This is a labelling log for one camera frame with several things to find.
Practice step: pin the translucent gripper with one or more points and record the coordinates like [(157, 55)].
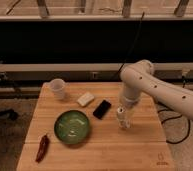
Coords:
[(129, 114)]

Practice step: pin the green ceramic bowl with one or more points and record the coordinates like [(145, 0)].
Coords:
[(72, 127)]

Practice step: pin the red chili pepper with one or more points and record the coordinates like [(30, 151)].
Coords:
[(43, 145)]

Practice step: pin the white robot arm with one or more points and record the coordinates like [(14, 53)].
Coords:
[(138, 78)]

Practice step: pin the black smartphone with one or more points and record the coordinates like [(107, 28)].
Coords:
[(101, 109)]

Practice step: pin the small white bottle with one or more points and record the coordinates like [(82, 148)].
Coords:
[(121, 117)]

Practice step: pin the black office chair base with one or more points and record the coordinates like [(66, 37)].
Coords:
[(10, 113)]

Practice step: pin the clear plastic measuring cup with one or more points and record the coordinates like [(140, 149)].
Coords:
[(57, 86)]

